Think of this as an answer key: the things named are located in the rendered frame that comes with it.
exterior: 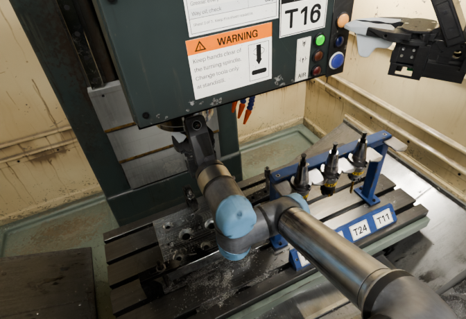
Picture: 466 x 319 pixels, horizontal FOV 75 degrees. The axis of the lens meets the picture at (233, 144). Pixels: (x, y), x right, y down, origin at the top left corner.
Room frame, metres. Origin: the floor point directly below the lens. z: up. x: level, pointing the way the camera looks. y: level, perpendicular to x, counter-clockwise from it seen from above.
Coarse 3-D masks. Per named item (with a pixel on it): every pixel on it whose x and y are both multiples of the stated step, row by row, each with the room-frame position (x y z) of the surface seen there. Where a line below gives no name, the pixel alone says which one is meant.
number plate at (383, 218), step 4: (388, 208) 0.72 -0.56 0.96; (380, 212) 0.70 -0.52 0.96; (384, 212) 0.70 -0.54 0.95; (388, 212) 0.71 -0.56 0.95; (376, 216) 0.69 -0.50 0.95; (380, 216) 0.69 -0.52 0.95; (384, 216) 0.69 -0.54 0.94; (388, 216) 0.70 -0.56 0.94; (376, 220) 0.68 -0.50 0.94; (380, 220) 0.68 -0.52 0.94; (384, 220) 0.69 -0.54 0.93; (388, 220) 0.69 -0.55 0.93; (392, 220) 0.69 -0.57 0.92; (376, 224) 0.67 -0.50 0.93; (380, 224) 0.67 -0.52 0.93; (384, 224) 0.67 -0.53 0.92
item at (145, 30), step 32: (96, 0) 0.45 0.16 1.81; (128, 0) 0.45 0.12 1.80; (160, 0) 0.47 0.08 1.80; (128, 32) 0.45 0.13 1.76; (160, 32) 0.47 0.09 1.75; (224, 32) 0.50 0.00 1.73; (320, 32) 0.57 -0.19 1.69; (128, 64) 0.45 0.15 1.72; (160, 64) 0.46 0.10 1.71; (288, 64) 0.55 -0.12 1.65; (320, 64) 0.58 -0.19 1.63; (128, 96) 0.45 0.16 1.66; (160, 96) 0.46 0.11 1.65; (192, 96) 0.48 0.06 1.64; (224, 96) 0.50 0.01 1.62
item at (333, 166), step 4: (328, 156) 0.69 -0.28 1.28; (332, 156) 0.67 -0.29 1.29; (336, 156) 0.67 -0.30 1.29; (328, 160) 0.68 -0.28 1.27; (332, 160) 0.67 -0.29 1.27; (336, 160) 0.67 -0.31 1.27; (328, 164) 0.67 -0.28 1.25; (332, 164) 0.67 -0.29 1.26; (336, 164) 0.67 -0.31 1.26; (324, 168) 0.69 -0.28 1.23; (328, 168) 0.67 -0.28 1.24; (332, 168) 0.67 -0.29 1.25; (336, 168) 0.67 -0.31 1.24; (328, 172) 0.67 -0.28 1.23; (332, 172) 0.66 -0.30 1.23; (336, 172) 0.67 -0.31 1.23
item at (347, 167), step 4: (340, 160) 0.73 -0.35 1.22; (344, 160) 0.73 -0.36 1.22; (340, 164) 0.71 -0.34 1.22; (344, 164) 0.71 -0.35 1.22; (348, 164) 0.70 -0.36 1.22; (352, 164) 0.70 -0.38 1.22; (344, 168) 0.69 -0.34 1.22; (348, 168) 0.69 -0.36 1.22; (352, 168) 0.69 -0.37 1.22; (344, 172) 0.67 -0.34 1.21; (348, 172) 0.67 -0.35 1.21; (352, 172) 0.67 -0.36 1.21
